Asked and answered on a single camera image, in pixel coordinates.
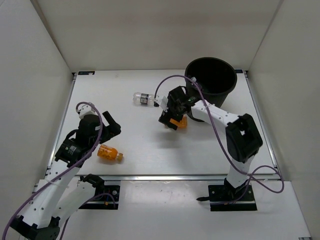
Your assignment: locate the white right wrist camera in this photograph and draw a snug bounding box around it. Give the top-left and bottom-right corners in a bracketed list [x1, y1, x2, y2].
[153, 95, 168, 112]

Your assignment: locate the clear bottle black label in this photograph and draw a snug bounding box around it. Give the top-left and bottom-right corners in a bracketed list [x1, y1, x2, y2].
[132, 92, 157, 107]

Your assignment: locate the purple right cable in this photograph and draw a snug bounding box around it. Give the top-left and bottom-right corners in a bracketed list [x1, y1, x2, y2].
[154, 74, 285, 206]

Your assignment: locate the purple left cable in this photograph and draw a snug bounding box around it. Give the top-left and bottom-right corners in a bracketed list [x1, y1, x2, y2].
[2, 101, 116, 240]

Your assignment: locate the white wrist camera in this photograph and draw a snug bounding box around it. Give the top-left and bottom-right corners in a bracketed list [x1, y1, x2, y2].
[76, 104, 97, 120]
[153, 95, 168, 112]

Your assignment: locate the dark table label sticker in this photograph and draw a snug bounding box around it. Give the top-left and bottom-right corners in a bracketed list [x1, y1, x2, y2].
[77, 71, 95, 76]

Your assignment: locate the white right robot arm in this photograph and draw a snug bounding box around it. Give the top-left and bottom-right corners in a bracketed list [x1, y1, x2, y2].
[154, 86, 263, 201]

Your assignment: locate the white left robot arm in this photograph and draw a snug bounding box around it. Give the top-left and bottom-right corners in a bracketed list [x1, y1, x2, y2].
[6, 110, 121, 240]

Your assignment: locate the purple cable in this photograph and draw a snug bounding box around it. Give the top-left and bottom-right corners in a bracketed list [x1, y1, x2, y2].
[2, 101, 116, 240]
[154, 74, 285, 206]

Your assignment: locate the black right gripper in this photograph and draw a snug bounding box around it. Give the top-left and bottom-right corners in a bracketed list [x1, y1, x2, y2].
[160, 95, 185, 130]

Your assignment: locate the orange bottle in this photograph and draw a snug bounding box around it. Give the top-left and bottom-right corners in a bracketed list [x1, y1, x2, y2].
[165, 115, 188, 129]
[97, 144, 123, 162]

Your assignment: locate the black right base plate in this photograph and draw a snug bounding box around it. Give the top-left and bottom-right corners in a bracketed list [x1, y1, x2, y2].
[196, 185, 258, 212]

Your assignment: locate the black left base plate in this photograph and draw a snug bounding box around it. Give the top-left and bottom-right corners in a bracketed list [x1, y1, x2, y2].
[80, 181, 121, 210]

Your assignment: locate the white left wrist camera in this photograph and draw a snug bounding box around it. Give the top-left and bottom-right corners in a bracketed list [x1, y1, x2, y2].
[76, 104, 97, 120]

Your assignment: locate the black round bin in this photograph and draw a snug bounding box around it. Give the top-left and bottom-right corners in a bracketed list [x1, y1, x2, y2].
[184, 57, 238, 108]

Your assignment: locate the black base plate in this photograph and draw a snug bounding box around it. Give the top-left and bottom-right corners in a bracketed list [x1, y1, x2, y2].
[196, 185, 258, 212]
[80, 181, 121, 210]

